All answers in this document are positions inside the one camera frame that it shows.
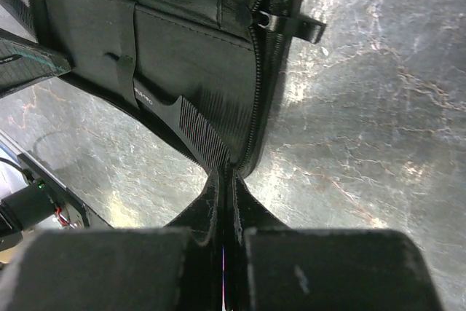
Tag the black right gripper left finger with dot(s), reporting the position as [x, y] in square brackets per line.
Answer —
[176, 267]

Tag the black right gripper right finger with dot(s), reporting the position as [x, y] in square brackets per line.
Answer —
[275, 267]

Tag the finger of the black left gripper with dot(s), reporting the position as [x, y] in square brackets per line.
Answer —
[24, 63]

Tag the black fine-tooth tail comb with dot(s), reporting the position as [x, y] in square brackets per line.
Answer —
[190, 127]

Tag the black zippered tool case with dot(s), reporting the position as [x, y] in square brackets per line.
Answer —
[224, 56]

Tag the black wide-tooth comb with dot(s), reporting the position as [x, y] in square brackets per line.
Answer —
[20, 11]

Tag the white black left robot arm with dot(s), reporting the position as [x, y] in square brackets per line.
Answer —
[27, 198]

